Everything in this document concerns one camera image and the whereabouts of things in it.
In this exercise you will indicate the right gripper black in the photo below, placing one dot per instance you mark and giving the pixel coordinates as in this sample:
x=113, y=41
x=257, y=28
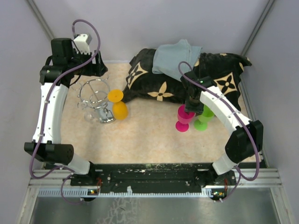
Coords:
x=189, y=108

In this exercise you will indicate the grey slotted cable duct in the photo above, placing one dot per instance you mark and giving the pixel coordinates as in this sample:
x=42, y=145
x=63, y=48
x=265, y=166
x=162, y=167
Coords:
x=91, y=193

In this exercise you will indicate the green wine glass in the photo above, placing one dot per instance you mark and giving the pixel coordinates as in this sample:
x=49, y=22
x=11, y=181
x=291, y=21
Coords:
x=201, y=123

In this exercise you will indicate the black patterned blanket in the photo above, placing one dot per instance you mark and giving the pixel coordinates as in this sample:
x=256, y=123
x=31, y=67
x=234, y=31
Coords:
x=224, y=68

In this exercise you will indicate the light blue folded towel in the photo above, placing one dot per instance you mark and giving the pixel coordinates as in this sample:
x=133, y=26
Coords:
x=170, y=58

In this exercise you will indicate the orange wine glass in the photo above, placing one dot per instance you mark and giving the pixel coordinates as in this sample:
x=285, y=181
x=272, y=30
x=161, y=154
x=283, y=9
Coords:
x=119, y=108

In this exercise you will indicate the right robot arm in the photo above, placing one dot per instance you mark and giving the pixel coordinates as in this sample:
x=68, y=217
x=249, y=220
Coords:
x=246, y=136

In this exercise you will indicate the chrome wire glass rack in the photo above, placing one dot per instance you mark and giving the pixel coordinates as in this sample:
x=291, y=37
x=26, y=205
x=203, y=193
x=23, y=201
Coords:
x=95, y=90

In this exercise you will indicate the pink wine glass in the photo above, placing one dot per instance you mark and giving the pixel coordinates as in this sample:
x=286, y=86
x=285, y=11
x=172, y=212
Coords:
x=184, y=119

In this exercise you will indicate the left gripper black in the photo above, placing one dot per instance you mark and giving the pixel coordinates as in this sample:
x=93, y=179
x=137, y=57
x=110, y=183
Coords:
x=97, y=69

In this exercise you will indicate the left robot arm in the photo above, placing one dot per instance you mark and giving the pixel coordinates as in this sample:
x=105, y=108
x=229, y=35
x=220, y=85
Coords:
x=69, y=57

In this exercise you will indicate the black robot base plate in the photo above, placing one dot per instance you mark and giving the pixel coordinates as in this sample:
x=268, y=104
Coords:
x=153, y=178

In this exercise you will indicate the clear wine glass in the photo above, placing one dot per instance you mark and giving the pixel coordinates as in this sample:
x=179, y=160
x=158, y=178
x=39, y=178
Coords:
x=90, y=114

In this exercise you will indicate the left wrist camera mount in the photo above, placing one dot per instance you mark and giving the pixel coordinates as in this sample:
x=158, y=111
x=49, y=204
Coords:
x=82, y=42

